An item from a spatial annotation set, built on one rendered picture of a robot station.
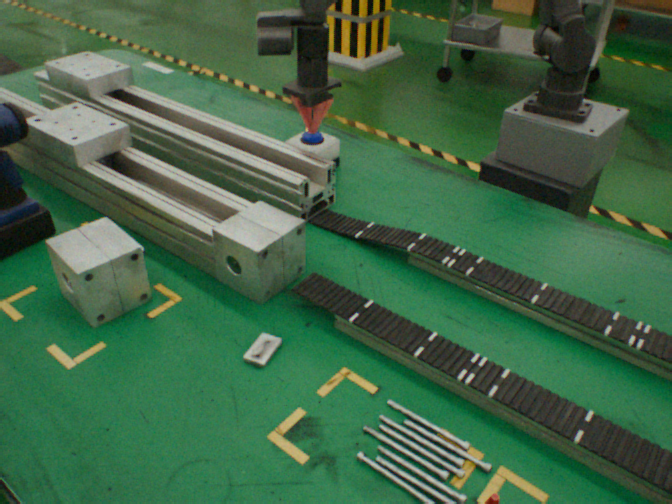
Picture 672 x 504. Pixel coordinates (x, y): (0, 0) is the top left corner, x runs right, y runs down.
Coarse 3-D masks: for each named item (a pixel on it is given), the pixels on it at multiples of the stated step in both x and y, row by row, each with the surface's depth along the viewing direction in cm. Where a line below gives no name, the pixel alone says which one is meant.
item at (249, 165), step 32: (64, 96) 131; (96, 96) 124; (128, 96) 128; (160, 96) 125; (160, 128) 113; (192, 128) 119; (224, 128) 113; (160, 160) 119; (192, 160) 113; (224, 160) 107; (256, 160) 102; (288, 160) 106; (320, 160) 103; (256, 192) 104; (288, 192) 99; (320, 192) 102
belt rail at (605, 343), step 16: (416, 256) 91; (432, 272) 91; (448, 272) 90; (480, 288) 87; (512, 304) 84; (528, 304) 82; (544, 320) 82; (560, 320) 80; (576, 336) 80; (592, 336) 79; (608, 352) 78; (624, 352) 77; (640, 352) 75; (656, 368) 75
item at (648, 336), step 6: (642, 330) 77; (648, 330) 77; (654, 330) 77; (642, 336) 76; (648, 336) 76; (654, 336) 76; (636, 342) 75; (642, 342) 75; (648, 342) 75; (654, 342) 75; (636, 348) 75; (642, 348) 74; (648, 348) 74
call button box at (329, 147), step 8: (296, 136) 116; (328, 136) 116; (288, 144) 114; (296, 144) 113; (304, 144) 113; (312, 144) 113; (320, 144) 113; (328, 144) 114; (336, 144) 115; (312, 152) 111; (320, 152) 112; (328, 152) 114; (336, 152) 116; (336, 160) 117
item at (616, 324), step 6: (612, 318) 79; (618, 318) 79; (624, 318) 79; (612, 324) 78; (618, 324) 78; (624, 324) 78; (606, 330) 77; (612, 330) 77; (618, 330) 77; (612, 336) 76; (618, 336) 76
